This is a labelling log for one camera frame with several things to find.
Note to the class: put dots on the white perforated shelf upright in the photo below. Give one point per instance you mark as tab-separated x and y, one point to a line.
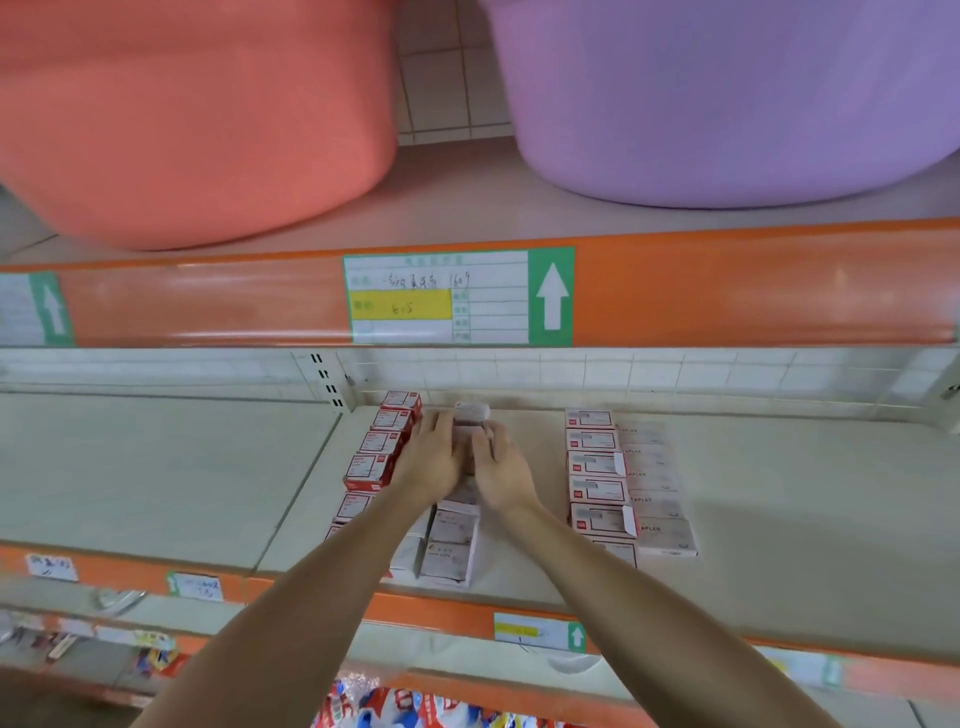
323	380
945	402

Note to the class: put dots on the person's left hand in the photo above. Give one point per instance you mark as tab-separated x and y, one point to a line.
428	462

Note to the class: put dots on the pile of small colourful packets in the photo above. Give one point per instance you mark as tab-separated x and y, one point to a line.
405	705

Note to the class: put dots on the white handwritten label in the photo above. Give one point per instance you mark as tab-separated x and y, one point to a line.
51	567

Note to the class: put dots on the orange plastic basin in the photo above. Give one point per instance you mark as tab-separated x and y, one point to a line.
180	105

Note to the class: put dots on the white shelf with orange edges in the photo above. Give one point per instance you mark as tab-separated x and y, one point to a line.
150	480

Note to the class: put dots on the person's right forearm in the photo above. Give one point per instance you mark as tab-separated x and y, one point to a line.
660	630

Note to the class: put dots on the person's left forearm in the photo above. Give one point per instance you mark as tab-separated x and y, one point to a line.
285	615

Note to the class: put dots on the small price label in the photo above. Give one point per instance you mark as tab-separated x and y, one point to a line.
540	632
800	668
195	587

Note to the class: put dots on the purple plastic basin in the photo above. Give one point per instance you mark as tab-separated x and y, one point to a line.
735	90

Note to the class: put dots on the person's right hand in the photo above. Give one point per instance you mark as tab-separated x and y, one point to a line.
506	477

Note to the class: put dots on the large label with green arrow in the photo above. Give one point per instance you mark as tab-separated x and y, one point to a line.
458	297
33	309

